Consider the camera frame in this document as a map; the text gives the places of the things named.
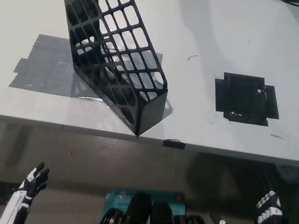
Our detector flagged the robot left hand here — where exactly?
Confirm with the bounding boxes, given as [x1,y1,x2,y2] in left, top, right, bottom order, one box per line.
[0,156,51,224]

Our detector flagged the black mesh magazine stand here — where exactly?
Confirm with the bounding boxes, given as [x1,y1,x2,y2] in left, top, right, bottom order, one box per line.
[33,0,183,140]

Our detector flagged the small black tape strip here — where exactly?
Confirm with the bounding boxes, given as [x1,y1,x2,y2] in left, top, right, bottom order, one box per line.
[162,138,187,150]

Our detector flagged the black square tape patch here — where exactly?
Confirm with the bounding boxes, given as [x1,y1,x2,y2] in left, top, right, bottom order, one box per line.
[209,70,286,129]

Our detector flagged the grey tape patch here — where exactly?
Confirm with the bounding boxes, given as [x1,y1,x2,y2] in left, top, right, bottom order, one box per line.
[6,30,183,122]

